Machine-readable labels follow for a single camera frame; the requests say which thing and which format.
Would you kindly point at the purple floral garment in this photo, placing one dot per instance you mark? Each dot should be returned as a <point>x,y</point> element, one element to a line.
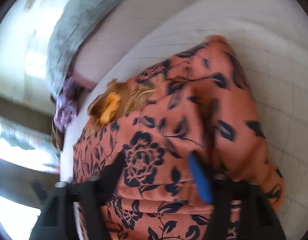
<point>67,104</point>

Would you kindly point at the pink bolster pillow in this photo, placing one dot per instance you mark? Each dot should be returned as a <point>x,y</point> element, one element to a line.
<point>126,25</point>

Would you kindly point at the stained glass wooden door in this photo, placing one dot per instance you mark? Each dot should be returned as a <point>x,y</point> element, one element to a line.
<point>29,164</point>

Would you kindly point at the grey quilted blanket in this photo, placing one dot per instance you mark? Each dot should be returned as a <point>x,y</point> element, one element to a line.
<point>77,22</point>

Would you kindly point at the orange floral blouse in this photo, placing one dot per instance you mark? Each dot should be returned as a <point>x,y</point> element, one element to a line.
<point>197,101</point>

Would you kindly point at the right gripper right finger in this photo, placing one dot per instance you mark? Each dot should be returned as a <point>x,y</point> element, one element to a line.
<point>238,205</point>

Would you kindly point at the pink quilted bed cover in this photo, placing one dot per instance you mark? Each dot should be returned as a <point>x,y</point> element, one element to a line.
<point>270,40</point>

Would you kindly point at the brown garment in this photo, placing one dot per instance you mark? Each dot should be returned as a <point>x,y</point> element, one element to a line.
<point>57,138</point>

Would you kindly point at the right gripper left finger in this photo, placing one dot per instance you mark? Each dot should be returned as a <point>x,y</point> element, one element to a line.
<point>57,219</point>

